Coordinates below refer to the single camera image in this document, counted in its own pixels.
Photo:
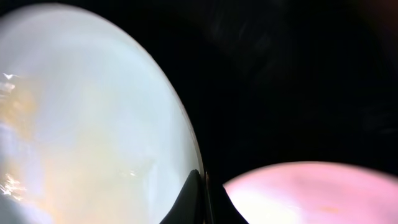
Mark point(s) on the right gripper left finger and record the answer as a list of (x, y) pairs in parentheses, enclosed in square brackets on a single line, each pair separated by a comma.
[(187, 208)]

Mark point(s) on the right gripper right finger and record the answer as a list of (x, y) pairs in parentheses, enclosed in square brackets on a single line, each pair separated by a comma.
[(219, 206)]

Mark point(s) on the white plate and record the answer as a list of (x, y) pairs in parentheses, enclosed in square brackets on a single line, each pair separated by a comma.
[(314, 193)]

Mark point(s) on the mint plate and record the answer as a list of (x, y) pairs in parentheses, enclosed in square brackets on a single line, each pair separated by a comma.
[(92, 131)]

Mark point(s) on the black round tray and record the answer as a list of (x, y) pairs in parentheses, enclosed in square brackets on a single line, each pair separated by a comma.
[(272, 82)]

